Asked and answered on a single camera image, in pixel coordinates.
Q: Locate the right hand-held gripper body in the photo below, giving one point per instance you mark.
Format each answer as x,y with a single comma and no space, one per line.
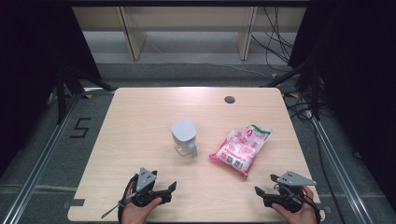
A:
292,179

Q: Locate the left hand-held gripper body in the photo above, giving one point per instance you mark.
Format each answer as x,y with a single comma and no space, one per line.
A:
144,180

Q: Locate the pink and white plastic bag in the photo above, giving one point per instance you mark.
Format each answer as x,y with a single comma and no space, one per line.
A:
241,147

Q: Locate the clear jar with white lid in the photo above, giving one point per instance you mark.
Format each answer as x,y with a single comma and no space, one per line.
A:
184,132

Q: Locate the person's left hand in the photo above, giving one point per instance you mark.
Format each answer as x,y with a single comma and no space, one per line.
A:
135,215

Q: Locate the person's right hand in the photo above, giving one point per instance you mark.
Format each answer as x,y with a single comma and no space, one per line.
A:
300,217

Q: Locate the power strip with plugs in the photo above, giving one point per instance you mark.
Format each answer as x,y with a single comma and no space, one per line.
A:
306,112

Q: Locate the yellow tape piece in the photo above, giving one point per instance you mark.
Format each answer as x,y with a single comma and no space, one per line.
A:
274,75
294,95
88,96

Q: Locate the black metal stand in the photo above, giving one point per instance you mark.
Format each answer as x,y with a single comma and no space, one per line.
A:
61,93
316,93

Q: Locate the black curtain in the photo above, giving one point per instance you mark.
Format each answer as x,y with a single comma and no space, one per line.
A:
358,77
31,62

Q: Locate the light wooden shelf unit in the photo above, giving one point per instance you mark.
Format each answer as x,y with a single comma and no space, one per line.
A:
186,18

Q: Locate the silver floor rail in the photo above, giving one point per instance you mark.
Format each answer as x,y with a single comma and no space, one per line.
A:
339,174
37,168

